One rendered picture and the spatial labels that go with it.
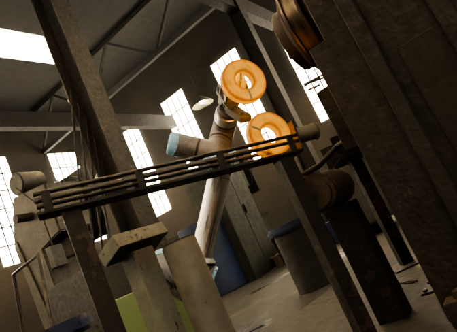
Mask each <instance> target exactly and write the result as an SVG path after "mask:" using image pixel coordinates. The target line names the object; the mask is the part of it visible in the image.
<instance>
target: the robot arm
mask: <svg viewBox="0 0 457 332"><path fill-rule="evenodd" d="M235 80H236V83H237V84H238V85H239V86H240V87H242V88H248V84H247V82H246V78H245V76H244V75H243V74H242V73H241V72H240V73H238V74H237V75H236V77H235ZM218 87H219V88H220V90H219V91H218ZM216 94H217V96H218V104H219V106H218V107H217V108H216V112H215V115H214V121H213V125H212V128H211V132H210V135H209V140H208V139H203V138H199V137H193V136H189V135H184V134H180V133H174V132H172V133H171V134H170V136H169V141H168V144H167V155H169V156H175V157H178V158H182V159H185V158H188V157H191V156H196V155H200V154H206V153H209V152H215V151H218V150H223V149H227V148H230V147H231V144H232V140H233V136H234V132H235V128H236V125H237V122H239V123H240V124H242V123H245V122H249V121H250V120H251V119H252V115H251V114H249V113H247V112H246V111H245V110H243V109H241V108H240V107H239V104H238V103H235V102H234V101H231V100H230V99H229V98H228V97H227V96H226V95H225V94H224V92H223V90H222V88H221V85H220V84H219V83H218V85H217V89H216ZM230 176H231V173H230V174H226V175H223V176H219V177H216V178H210V179H207V183H206V187H205V192H204V196H203V201H202V205H201V211H200V214H199V219H198V223H197V229H196V232H195V237H196V239H197V241H198V243H199V246H200V248H201V251H202V253H203V256H204V258H205V260H206V263H207V265H208V267H209V270H210V272H211V275H212V277H213V279H214V280H215V277H216V273H217V270H218V267H216V266H215V260H214V259H213V253H214V248H215V245H216V239H217V235H218V229H219V226H220V220H221V217H222V211H223V207H224V202H225V198H226V192H227V188H228V185H229V180H230ZM162 250H163V249H162V248H161V249H159V250H157V251H155V253H156V256H157V259H158V262H159V263H160V266H161V269H162V271H163V273H164V276H165V279H166V281H167V283H168V286H169V289H170V291H171V292H172V289H173V288H174V289H177V286H176V284H175V281H174V279H173V276H172V274H171V272H170V269H169V266H168V264H167V262H166V259H165V256H164V254H163V251H162ZM171 294H172V293H171Z"/></svg>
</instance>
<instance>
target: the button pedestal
mask: <svg viewBox="0 0 457 332"><path fill-rule="evenodd" d="M168 232H169V231H168V230H167V228H166V227H165V226H164V224H163V223H162V222H158V223H155V224H152V225H148V226H144V227H140V228H138V229H133V230H130V231H126V232H123V233H119V234H115V235H113V236H111V237H110V239H109V241H108V242H107V243H106V245H105V246H104V248H103V249H102V251H101V252H100V254H99V258H100V261H101V262H102V263H103V265H104V266H105V267H109V266H110V265H114V264H116V263H120V262H121V263H122V266H123V268H124V271H125V274H126V276H127V278H128V281H129V284H130V286H131V289H132V291H133V294H134V296H135V300H136V302H137V305H138V307H139V310H140V312H141V315H142V318H143V321H144V323H145V325H146V328H147V330H148V332H187V331H186V328H185V326H184V323H183V321H182V318H181V316H180V313H179V311H178V309H177V306H176V304H175V301H174V299H173V296H172V294H171V291H170V289H169V286H168V283H167V281H166V279H165V276H164V273H163V271H162V269H161V266H160V263H159V262H158V259H157V256H156V253H155V251H154V250H155V249H156V247H157V246H158V245H159V244H160V242H161V241H162V240H163V238H164V237H165V236H166V234H167V233H168Z"/></svg>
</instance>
